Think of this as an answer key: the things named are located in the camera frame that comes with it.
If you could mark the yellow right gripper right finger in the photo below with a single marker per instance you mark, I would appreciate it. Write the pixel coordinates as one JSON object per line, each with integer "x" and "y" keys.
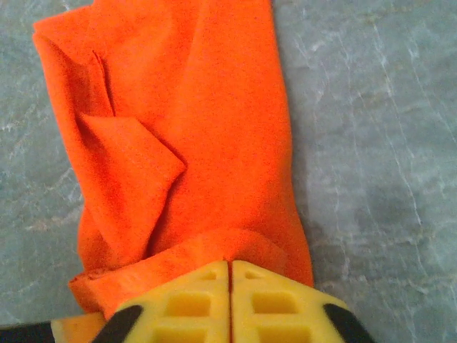
{"x": 242, "y": 296}

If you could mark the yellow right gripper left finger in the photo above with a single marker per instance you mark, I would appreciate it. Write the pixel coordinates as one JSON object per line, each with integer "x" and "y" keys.
{"x": 214, "y": 293}

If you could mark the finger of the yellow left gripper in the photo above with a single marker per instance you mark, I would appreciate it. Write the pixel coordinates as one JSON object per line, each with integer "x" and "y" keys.
{"x": 76, "y": 330}

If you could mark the orange t-shirt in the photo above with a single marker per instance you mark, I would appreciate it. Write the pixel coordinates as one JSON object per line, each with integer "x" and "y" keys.
{"x": 214, "y": 125}

